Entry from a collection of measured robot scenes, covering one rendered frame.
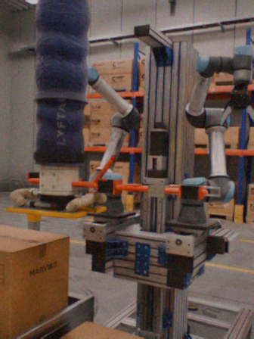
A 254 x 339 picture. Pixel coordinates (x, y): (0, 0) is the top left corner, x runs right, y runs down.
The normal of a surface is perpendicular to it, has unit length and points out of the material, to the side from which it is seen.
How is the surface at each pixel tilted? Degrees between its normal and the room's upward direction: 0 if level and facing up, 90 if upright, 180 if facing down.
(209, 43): 90
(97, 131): 94
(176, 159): 90
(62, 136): 77
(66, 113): 69
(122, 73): 90
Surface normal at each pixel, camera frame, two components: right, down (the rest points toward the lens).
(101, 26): -0.47, 0.03
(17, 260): 0.87, 0.06
